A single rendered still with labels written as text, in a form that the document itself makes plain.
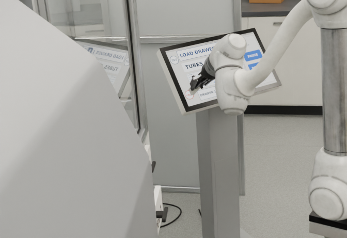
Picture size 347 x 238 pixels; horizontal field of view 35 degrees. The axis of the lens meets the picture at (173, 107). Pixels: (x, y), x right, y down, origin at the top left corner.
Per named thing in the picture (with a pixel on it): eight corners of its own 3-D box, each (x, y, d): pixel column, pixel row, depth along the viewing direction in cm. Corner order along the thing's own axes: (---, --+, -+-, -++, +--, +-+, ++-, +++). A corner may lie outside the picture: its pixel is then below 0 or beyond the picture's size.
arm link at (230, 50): (205, 46, 209) (208, 78, 204) (222, 26, 196) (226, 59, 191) (231, 49, 213) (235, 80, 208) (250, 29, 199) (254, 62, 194)
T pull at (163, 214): (168, 209, 174) (168, 206, 174) (165, 223, 168) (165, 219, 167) (157, 209, 175) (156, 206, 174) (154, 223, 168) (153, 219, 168)
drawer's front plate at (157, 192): (163, 212, 188) (160, 184, 184) (151, 267, 161) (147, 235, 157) (158, 212, 188) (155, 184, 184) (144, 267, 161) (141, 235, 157)
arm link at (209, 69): (205, 52, 208) (199, 59, 213) (214, 74, 206) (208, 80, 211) (225, 47, 212) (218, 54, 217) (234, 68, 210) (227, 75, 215)
